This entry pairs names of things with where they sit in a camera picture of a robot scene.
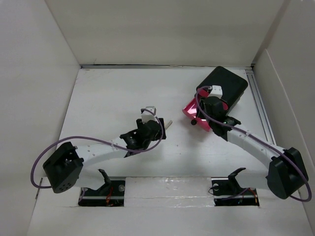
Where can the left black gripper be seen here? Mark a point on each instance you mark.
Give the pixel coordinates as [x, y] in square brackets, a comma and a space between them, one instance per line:
[140, 123]

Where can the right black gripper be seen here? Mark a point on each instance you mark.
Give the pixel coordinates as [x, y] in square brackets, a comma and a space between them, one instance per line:
[201, 102]

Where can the pink white eraser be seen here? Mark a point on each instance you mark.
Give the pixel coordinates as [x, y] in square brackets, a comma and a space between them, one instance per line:
[167, 125]

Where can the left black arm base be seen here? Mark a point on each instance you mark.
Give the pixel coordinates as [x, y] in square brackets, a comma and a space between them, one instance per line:
[110, 194]

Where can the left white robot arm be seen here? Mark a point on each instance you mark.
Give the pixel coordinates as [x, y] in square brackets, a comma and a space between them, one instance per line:
[67, 166]

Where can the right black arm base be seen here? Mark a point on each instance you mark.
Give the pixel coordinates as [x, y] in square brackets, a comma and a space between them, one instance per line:
[228, 193]

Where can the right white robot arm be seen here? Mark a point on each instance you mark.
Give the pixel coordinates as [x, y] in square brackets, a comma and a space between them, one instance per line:
[285, 170]

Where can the black drawer cabinet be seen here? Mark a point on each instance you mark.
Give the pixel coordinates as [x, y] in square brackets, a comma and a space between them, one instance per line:
[233, 86]

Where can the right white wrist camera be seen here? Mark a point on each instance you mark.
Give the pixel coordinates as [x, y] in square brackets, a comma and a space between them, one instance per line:
[215, 91]

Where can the aluminium rail right side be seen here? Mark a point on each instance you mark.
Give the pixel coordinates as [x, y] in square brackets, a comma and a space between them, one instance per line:
[268, 133]

